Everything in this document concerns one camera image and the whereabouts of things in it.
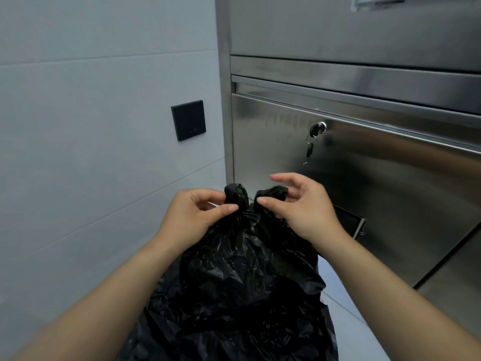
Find person's right hand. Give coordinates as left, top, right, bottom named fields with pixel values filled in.
left=257, top=173, right=345, bottom=245

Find person's left hand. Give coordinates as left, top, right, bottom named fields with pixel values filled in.
left=158, top=189, right=239, bottom=257

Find black plastic garbage bag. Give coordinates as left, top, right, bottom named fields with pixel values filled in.
left=118, top=183, right=339, bottom=361

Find person's right forearm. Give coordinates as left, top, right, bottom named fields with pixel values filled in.
left=317, top=227, right=481, bottom=361

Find person's left forearm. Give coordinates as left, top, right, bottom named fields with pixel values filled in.
left=11, top=230, right=201, bottom=361

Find small key bunch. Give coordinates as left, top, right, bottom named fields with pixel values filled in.
left=302, top=135, right=316, bottom=166

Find black framed panel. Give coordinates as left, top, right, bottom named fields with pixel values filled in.
left=332, top=204, right=367, bottom=240

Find stainless steel cabinet door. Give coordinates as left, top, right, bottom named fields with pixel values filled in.
left=231, top=82, right=481, bottom=289

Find white paper label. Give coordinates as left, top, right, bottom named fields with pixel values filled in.
left=350, top=0, right=481, bottom=12

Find black wall switch plate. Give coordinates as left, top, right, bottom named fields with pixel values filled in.
left=171, top=100, right=206, bottom=142

